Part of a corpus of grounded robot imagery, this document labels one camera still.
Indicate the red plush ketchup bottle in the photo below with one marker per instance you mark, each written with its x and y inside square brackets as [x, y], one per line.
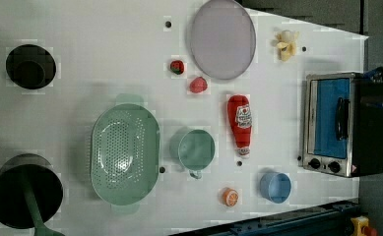
[240, 121]

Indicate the green oval strainer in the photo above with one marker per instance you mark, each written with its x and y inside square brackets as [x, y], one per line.
[125, 153]

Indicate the green mug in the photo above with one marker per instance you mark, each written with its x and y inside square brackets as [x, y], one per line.
[194, 149]

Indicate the pink toy strawberry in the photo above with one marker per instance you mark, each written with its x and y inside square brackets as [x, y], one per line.
[198, 85]

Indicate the dark red toy strawberry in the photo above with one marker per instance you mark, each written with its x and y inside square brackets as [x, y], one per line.
[177, 67]

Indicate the grey round plate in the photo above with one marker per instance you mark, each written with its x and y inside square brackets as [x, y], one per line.
[222, 39]

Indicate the toy orange half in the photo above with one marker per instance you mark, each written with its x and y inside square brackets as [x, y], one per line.
[230, 197]

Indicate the blue cup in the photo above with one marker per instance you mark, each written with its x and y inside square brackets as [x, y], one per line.
[275, 187]

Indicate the peeled toy banana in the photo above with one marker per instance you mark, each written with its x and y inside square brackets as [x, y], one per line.
[286, 44]

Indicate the silver black toaster oven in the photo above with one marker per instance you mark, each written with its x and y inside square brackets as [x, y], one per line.
[343, 125]

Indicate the green ladle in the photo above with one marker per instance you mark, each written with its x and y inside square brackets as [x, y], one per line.
[40, 229]

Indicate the yellow red emergency button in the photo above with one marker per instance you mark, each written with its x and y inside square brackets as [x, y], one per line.
[361, 227]

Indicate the large black pot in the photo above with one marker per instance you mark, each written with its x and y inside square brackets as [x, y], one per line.
[46, 185]

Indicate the blue metal frame rail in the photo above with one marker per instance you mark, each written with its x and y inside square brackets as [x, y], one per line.
[325, 220]

